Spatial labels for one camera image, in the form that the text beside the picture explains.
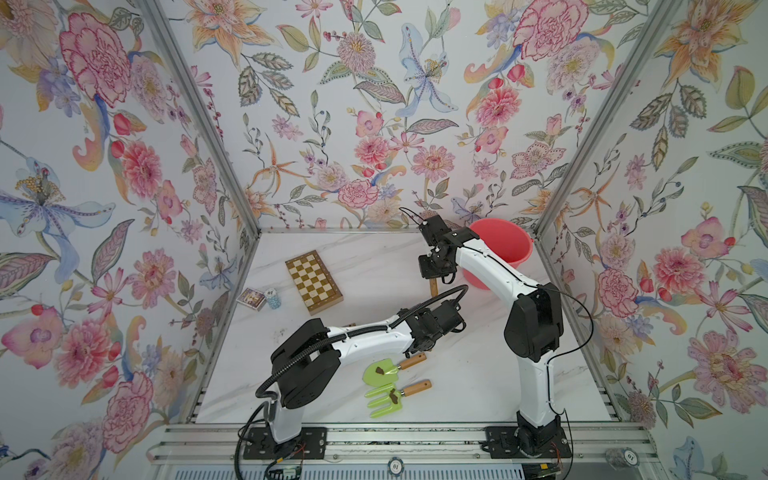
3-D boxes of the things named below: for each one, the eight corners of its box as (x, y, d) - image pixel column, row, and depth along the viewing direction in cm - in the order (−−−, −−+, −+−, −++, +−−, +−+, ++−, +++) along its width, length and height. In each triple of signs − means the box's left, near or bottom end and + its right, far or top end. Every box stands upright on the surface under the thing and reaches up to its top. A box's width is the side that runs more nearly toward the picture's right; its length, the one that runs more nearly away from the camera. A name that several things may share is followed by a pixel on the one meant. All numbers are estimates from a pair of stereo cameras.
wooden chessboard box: (310, 316, 98) (308, 312, 96) (286, 266, 111) (284, 262, 109) (344, 300, 102) (343, 296, 100) (317, 253, 115) (316, 249, 113)
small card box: (238, 301, 103) (235, 297, 101) (249, 290, 106) (246, 285, 104) (260, 311, 100) (257, 307, 98) (270, 299, 103) (268, 295, 101)
